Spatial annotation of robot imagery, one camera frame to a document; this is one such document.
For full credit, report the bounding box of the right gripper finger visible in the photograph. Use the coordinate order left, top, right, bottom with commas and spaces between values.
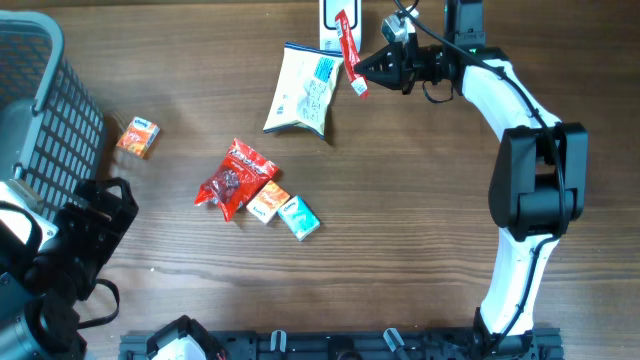
367, 70, 405, 91
354, 42, 403, 71

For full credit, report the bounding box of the red candy bar wrapper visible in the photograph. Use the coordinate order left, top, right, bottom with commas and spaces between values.
335, 10, 369, 99

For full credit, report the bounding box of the orange tissue pack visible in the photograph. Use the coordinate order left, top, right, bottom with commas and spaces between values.
116, 117, 160, 158
247, 180, 290, 224

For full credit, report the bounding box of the cream snack pouch blue seal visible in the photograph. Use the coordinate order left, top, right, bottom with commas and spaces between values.
263, 42, 343, 139

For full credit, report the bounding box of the red snack bag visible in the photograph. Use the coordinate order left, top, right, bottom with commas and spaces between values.
194, 138, 279, 222

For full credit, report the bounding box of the teal tissue pack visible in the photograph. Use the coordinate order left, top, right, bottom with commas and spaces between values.
278, 196, 320, 242

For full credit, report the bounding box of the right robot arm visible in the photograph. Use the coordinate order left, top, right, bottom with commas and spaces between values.
355, 1, 588, 359

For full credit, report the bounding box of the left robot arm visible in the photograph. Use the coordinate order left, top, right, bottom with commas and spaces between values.
1, 178, 138, 359

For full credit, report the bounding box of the white barcode scanner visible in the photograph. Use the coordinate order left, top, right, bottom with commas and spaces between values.
318, 0, 362, 51

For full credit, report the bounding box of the grey plastic shopping basket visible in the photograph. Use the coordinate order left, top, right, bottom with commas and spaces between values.
1, 10, 107, 220

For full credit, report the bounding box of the left camera cable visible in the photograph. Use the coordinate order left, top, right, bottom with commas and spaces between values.
0, 199, 121, 331

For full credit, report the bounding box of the camera cable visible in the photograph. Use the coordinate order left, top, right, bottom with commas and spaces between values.
0, 199, 121, 331
392, 0, 569, 360

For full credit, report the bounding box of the right camera cable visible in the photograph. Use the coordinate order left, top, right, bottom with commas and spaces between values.
392, 0, 569, 360

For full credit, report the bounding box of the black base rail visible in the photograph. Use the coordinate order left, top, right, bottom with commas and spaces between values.
118, 327, 565, 360

